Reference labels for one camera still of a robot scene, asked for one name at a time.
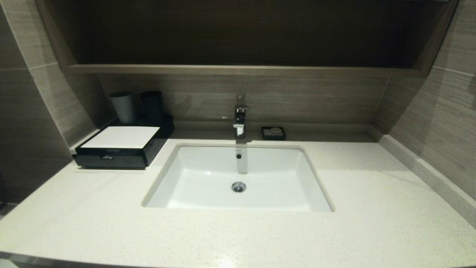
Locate black drawer box housing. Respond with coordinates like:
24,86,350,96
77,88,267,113
73,126,167,170

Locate chrome faucet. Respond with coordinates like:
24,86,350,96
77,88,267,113
233,95,250,139

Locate black soap dish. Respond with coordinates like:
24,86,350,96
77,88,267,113
261,127,286,141

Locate white ceramic sink basin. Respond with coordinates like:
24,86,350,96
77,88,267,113
141,143,335,213

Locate black cup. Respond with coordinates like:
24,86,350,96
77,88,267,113
140,90,164,124

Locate white paper card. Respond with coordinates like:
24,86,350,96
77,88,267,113
80,126,160,149

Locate pale grey cup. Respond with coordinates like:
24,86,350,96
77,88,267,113
109,92,136,125

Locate wooden wall shelf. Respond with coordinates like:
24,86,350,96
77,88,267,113
66,64,427,78

